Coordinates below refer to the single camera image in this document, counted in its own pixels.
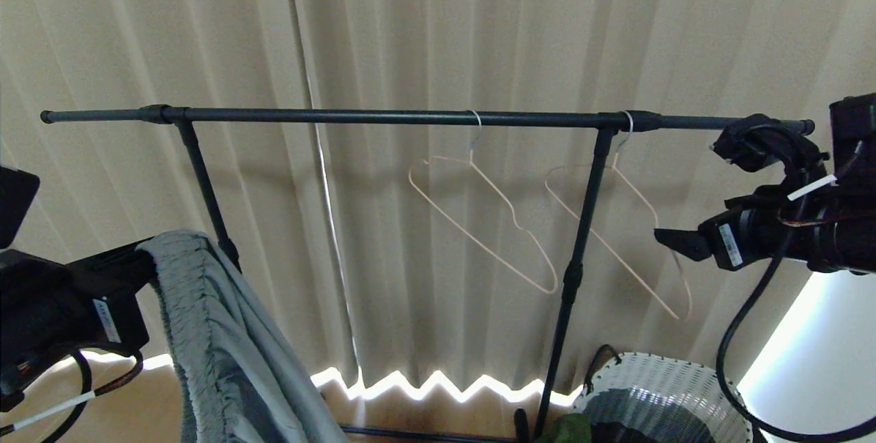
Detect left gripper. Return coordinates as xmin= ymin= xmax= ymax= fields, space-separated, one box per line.
xmin=0 ymin=244 xmax=151 ymax=411

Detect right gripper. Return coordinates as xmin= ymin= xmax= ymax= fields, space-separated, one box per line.
xmin=653 ymin=202 xmax=876 ymax=276

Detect pale grey shorts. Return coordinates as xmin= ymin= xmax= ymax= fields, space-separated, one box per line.
xmin=136 ymin=229 xmax=350 ymax=443

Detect white laundry basket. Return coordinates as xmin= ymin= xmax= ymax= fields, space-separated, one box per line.
xmin=574 ymin=345 xmax=753 ymax=443

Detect black clothes rack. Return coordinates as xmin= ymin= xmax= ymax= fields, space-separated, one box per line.
xmin=40 ymin=104 xmax=816 ymax=443

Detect green garment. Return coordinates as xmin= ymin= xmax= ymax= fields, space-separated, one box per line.
xmin=537 ymin=414 xmax=593 ymax=443

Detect beige curtain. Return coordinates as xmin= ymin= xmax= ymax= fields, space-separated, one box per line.
xmin=0 ymin=0 xmax=876 ymax=406

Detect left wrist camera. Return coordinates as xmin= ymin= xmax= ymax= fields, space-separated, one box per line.
xmin=0 ymin=166 xmax=40 ymax=249

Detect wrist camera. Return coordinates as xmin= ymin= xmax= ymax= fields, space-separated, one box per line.
xmin=710 ymin=92 xmax=876 ymax=180
xmin=0 ymin=166 xmax=40 ymax=249

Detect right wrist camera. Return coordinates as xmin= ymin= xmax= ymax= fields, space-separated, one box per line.
xmin=710 ymin=92 xmax=876 ymax=180

